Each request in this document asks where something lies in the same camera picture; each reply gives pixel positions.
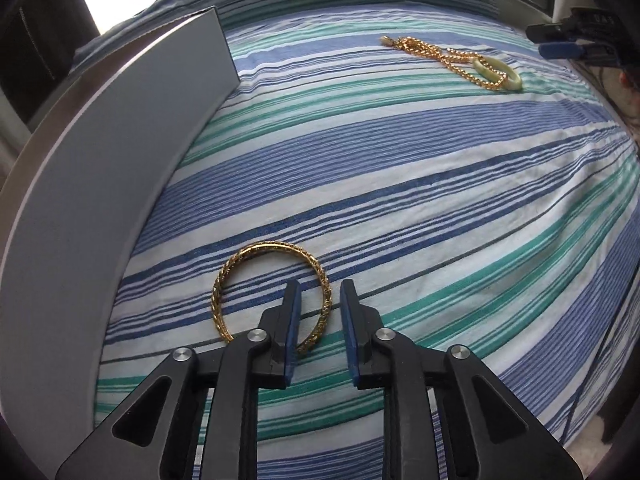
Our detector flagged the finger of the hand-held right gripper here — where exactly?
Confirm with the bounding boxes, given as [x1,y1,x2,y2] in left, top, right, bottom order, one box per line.
[526,22,576,44]
[539,42,589,60]

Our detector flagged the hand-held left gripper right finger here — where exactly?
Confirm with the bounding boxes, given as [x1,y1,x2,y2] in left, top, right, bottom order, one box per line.
[340,279,583,480]

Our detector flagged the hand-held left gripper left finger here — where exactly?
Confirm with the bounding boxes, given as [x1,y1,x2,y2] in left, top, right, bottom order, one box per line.
[55,280,302,480]

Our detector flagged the gold textured bangle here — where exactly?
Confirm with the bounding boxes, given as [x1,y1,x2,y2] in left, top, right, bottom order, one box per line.
[212,241,333,358]

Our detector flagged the long grey cardboard box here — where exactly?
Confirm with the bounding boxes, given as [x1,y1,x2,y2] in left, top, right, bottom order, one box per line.
[0,6,241,480]

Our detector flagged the cream jade bangle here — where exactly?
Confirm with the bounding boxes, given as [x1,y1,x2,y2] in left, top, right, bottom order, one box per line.
[472,56,522,92]

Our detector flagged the striped bed sheet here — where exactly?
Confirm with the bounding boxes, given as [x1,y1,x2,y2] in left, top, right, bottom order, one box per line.
[75,0,640,480]

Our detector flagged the gold chain necklace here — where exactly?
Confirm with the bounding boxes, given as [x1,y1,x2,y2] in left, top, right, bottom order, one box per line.
[380,35,506,92]

